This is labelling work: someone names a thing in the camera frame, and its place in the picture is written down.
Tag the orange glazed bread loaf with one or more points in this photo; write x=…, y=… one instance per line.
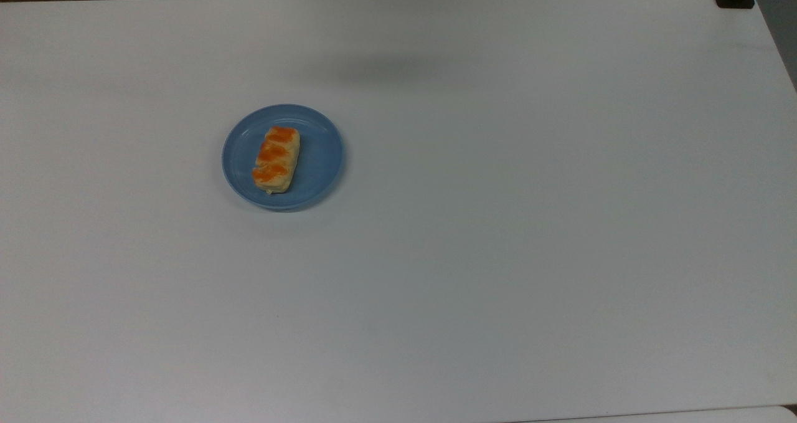
x=276, y=160

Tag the blue round plate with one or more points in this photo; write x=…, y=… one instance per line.
x=319, y=161

